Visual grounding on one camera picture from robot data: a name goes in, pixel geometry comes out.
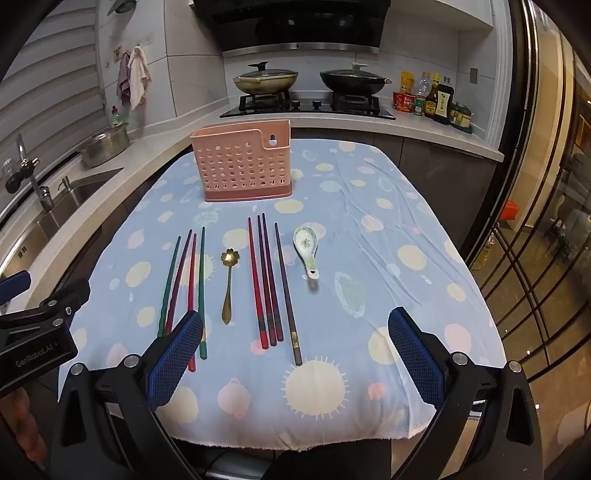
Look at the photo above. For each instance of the thin green chopstick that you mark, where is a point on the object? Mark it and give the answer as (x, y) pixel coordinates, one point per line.
(170, 281)

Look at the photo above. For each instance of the red instant noodle bowl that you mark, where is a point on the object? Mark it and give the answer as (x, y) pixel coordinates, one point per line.
(404, 101)

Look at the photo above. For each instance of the small red object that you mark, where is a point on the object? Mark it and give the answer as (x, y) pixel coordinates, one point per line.
(510, 211)

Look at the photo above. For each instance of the white pink hanging towel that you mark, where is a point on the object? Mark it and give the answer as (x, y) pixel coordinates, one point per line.
(138, 76)

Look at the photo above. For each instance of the black wok with lid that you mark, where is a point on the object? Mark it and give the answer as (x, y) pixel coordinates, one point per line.
(353, 81)

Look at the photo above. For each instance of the red chopstick with dark end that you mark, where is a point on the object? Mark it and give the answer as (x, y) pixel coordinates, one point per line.
(256, 281)

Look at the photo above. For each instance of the clear plastic bottle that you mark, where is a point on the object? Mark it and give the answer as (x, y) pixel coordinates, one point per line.
(421, 94)

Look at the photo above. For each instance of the brown sauce bottle yellow cap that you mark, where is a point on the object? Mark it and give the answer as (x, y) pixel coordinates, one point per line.
(431, 99)

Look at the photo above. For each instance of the brown purple chopstick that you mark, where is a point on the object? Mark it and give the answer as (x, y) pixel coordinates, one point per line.
(288, 300)

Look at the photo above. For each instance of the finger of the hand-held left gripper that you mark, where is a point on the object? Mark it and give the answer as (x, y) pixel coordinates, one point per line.
(14, 286)
(60, 300)

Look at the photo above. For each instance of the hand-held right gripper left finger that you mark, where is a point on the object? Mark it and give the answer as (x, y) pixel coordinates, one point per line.
(175, 360)

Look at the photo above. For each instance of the dark purple chopstick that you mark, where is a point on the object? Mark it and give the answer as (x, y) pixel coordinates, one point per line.
(266, 277)
(272, 277)

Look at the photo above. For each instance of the maroon chopstick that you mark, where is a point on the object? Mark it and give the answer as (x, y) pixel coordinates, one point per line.
(180, 277)

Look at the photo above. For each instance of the person's left hand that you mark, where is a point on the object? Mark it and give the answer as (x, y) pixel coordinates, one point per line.
(23, 424)

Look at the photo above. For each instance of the wall outlet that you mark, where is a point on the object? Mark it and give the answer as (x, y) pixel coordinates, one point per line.
(474, 76)

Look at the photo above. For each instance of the green chopstick with gold band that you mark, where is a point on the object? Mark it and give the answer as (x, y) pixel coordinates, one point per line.
(202, 286)

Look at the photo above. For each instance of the glass sliding door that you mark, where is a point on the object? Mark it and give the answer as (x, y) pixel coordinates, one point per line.
(545, 184)

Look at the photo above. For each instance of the blue dotted tablecloth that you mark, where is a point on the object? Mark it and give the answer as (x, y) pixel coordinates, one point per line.
(369, 230)

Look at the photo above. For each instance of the green dish soap bottle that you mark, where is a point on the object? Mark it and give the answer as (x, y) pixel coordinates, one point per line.
(117, 119)

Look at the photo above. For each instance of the stainless steel pot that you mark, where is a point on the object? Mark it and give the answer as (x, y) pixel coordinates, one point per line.
(104, 145)

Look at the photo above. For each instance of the chrome kitchen faucet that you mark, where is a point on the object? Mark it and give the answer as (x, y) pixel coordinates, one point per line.
(34, 182)

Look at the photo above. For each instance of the dark soy sauce bottle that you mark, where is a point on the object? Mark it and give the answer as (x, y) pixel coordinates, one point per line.
(444, 104)

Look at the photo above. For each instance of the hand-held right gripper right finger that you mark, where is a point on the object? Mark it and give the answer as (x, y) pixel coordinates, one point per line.
(415, 355)

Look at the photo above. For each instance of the striped window blind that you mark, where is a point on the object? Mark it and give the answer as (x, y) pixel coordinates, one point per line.
(46, 92)

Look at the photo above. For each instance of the sink soap dispenser pump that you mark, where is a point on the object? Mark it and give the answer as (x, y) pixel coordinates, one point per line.
(65, 184)

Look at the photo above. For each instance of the stainless steel sink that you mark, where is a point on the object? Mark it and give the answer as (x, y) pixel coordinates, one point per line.
(69, 198)

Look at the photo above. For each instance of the purple hanging towel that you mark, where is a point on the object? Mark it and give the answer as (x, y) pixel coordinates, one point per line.
(123, 83)

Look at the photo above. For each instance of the black range hood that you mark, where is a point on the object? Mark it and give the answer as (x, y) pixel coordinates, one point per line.
(295, 23)

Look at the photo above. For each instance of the black gas stove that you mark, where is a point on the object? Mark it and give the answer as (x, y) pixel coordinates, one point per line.
(304, 107)

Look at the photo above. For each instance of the white ceramic soup spoon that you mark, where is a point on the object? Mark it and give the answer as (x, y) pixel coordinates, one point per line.
(304, 242)

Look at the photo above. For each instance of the yellow seasoning packet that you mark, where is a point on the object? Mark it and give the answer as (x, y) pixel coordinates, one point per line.
(406, 82)

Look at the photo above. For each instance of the pink perforated utensil holder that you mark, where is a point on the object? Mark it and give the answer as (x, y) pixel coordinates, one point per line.
(231, 161)

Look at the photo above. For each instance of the beige pan with glass lid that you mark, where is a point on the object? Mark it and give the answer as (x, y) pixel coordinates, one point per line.
(265, 78)

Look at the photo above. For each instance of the gold flower spoon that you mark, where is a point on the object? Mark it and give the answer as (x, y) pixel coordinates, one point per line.
(227, 290)

